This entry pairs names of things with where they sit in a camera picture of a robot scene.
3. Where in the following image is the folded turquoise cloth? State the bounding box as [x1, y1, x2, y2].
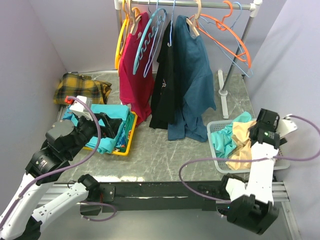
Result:
[62, 104, 131, 154]

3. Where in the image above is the green printed garment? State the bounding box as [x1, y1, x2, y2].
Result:
[114, 111, 135, 153]

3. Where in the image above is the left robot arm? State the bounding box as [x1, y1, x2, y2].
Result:
[0, 112, 122, 240]

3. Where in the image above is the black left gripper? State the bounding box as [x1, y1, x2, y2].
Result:
[66, 109, 123, 158]

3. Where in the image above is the turquoise t shirt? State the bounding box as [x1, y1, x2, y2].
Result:
[210, 111, 252, 159]

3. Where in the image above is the thin blue wire hanger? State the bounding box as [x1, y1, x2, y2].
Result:
[196, 0, 253, 78]

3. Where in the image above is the yellow plastic hanger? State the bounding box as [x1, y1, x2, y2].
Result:
[114, 0, 131, 70]

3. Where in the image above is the black base bar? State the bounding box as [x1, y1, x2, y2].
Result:
[85, 180, 230, 212]

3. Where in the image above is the wooden hanger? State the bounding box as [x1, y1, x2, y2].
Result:
[186, 0, 202, 37]

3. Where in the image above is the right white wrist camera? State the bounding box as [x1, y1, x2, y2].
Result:
[276, 114, 298, 139]

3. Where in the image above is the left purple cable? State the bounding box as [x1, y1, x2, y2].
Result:
[0, 96, 118, 230]

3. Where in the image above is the black shirt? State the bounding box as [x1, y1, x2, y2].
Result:
[149, 22, 178, 130]

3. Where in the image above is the cream beige shirt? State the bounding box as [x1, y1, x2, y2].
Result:
[226, 120, 256, 170]

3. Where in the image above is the dark blue shirt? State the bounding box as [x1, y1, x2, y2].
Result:
[167, 15, 216, 143]

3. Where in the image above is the yellow plaid shirt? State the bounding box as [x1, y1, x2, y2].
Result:
[53, 73, 112, 105]

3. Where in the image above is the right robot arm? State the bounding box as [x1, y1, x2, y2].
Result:
[218, 108, 280, 235]

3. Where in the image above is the light blue wavy hanger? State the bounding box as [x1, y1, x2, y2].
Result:
[132, 7, 167, 78]

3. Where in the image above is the orange plastic hanger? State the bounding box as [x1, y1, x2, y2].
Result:
[188, 0, 252, 69]

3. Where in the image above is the magenta pink shirt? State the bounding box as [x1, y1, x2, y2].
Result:
[118, 12, 155, 125]

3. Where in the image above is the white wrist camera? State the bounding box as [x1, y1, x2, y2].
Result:
[64, 95, 93, 121]
[276, 114, 298, 139]

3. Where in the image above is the white clothes rack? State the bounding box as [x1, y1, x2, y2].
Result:
[113, 0, 263, 120]

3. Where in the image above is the beige hanger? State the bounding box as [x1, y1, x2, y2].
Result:
[125, 0, 142, 35]

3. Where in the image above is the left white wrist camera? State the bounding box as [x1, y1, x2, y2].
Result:
[64, 95, 93, 121]

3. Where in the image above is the pale blue wire hanger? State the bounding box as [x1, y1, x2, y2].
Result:
[143, 0, 167, 78]

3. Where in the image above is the yellow plastic tray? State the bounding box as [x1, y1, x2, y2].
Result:
[97, 111, 138, 156]

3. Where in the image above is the white perforated plastic basket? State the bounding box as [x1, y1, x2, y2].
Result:
[206, 120, 291, 174]

